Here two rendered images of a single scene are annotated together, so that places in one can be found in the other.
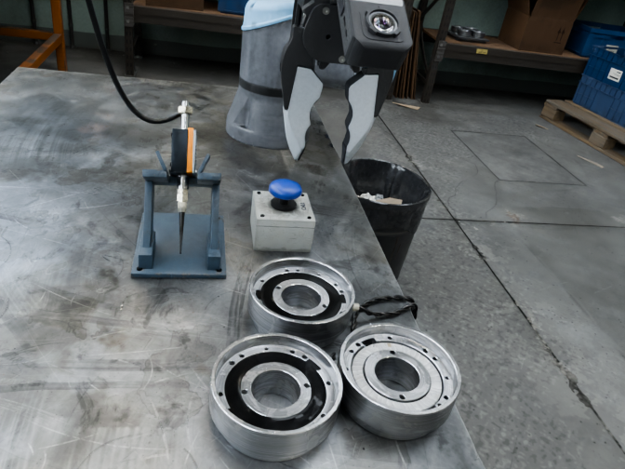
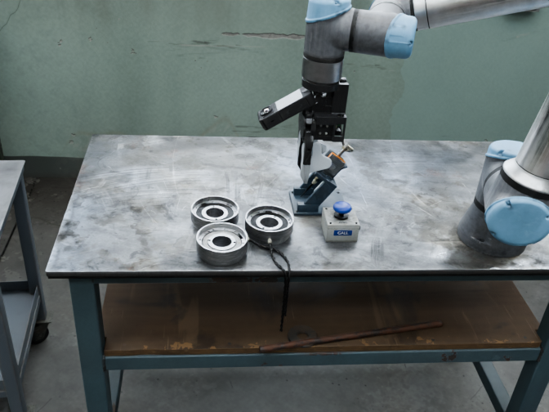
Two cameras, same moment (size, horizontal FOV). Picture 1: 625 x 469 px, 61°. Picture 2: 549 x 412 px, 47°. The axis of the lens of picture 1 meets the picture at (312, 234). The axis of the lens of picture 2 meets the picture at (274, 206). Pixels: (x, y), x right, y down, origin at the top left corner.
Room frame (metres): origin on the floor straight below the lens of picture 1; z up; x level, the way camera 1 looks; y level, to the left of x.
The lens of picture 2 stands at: (0.56, -1.11, 1.58)
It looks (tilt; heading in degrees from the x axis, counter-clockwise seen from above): 32 degrees down; 97
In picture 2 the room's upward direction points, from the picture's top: 4 degrees clockwise
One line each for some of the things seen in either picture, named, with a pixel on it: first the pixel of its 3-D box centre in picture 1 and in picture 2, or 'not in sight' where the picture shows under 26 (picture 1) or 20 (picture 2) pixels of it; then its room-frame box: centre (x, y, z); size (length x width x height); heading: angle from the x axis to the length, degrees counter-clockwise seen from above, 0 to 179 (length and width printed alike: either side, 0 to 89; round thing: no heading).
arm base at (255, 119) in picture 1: (270, 105); (497, 218); (0.91, 0.11, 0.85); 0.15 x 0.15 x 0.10
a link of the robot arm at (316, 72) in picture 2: not in sight; (322, 68); (0.50, 0.01, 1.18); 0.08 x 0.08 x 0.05
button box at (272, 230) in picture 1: (281, 217); (342, 223); (0.58, 0.04, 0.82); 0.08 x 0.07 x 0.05; 14
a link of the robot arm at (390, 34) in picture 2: not in sight; (383, 32); (0.60, 0.02, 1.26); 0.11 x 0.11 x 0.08; 86
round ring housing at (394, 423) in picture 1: (394, 381); (221, 244); (0.34, -0.09, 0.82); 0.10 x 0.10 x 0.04
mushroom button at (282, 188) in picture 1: (284, 201); (341, 213); (0.57, 0.04, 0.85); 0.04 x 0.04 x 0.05
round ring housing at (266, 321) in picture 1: (299, 303); (269, 226); (0.42, 0.00, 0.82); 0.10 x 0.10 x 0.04
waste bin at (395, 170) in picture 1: (367, 234); not in sight; (1.61, -0.19, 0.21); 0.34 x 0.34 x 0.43
